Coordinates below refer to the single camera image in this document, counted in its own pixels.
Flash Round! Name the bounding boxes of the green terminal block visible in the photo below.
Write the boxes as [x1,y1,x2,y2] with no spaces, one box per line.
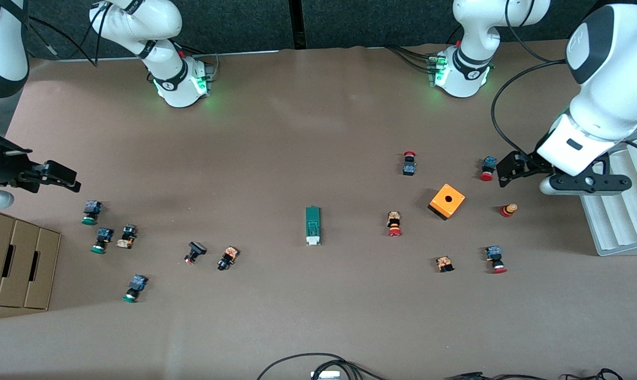
[305,206,322,246]

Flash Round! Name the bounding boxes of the red mushroom button blue block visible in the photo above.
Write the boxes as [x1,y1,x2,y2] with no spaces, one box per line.
[484,245,508,274]
[479,156,498,182]

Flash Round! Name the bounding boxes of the green pushbutton blue contact block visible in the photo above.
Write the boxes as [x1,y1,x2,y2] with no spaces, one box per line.
[90,227,115,255]
[81,200,103,226]
[122,274,149,304]

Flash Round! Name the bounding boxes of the brown cardboard divider box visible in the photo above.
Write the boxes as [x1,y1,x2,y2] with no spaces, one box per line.
[0,208,61,311]

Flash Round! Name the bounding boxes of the white ridged plastic tray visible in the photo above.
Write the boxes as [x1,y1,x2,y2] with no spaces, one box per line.
[579,126,637,257]

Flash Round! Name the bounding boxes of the black selector orange contact block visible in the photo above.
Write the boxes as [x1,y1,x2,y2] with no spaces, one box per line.
[216,245,240,272]

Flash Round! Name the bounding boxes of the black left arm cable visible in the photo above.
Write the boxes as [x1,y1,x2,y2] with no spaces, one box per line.
[490,0,569,156]

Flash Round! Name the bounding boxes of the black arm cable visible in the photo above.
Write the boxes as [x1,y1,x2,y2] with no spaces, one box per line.
[28,3,110,68]
[490,0,569,156]

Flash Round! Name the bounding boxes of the black switch orange contact block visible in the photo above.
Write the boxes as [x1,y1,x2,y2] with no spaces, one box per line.
[116,224,138,250]

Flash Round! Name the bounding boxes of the orange button enclosure box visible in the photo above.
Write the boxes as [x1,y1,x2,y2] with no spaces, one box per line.
[427,183,466,221]

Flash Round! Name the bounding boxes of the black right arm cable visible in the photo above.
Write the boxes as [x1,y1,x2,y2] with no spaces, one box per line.
[28,3,110,68]

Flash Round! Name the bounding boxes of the black square button red ring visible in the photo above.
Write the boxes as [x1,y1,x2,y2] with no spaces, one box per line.
[184,241,208,265]

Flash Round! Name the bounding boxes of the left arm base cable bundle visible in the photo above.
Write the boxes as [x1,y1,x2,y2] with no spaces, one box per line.
[386,45,436,74]

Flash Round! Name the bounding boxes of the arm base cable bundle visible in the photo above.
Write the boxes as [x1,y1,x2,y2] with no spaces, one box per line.
[386,45,436,74]
[180,45,221,82]

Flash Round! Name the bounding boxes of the right arm base cable bundle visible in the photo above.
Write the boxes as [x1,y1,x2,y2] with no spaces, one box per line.
[180,45,221,82]

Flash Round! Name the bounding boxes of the black cable with plug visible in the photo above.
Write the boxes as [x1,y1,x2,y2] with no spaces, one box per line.
[445,371,556,380]

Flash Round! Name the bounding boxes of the thin black curled cable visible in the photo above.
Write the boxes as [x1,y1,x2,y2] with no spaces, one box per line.
[561,368,625,380]

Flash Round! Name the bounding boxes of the black looping power cable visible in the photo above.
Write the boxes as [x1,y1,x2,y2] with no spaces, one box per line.
[256,353,390,380]

